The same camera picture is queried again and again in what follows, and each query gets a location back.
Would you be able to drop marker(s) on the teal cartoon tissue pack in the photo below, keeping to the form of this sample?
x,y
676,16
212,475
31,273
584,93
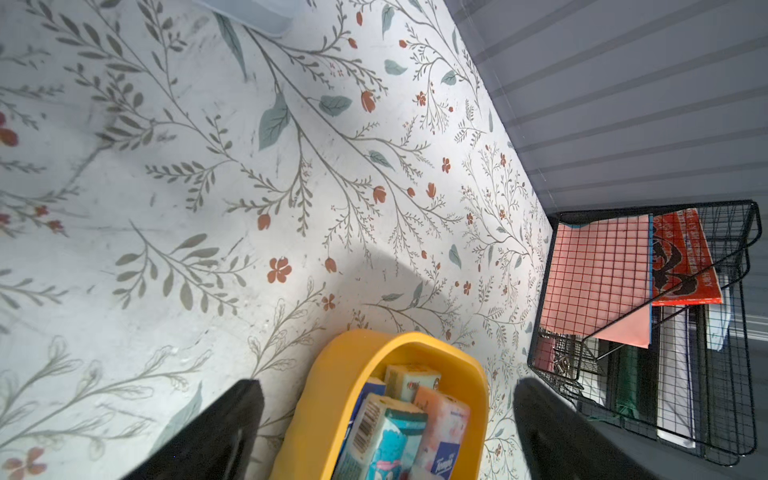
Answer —
x,y
384,440

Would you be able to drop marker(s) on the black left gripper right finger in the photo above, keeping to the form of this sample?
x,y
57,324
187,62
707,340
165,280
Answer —
x,y
558,443

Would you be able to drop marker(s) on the cream tissue pack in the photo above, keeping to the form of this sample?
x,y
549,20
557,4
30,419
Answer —
x,y
402,381

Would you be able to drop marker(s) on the yellow storage box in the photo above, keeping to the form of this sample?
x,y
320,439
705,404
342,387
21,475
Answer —
x,y
313,439

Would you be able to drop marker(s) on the dark blue Tempo tissue pack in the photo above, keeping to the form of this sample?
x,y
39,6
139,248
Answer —
x,y
372,385

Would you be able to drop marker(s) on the translucent box lid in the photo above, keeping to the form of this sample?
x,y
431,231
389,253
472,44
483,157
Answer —
x,y
270,17

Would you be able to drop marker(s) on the black wire desk organizer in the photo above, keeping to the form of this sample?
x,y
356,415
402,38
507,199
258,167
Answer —
x,y
691,388

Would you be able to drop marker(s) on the red book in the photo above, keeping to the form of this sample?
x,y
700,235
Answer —
x,y
682,266

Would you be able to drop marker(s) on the pink blue Tempo tissue pack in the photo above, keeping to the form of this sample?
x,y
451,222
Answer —
x,y
442,438

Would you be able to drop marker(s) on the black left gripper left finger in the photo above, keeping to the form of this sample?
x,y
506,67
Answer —
x,y
217,444

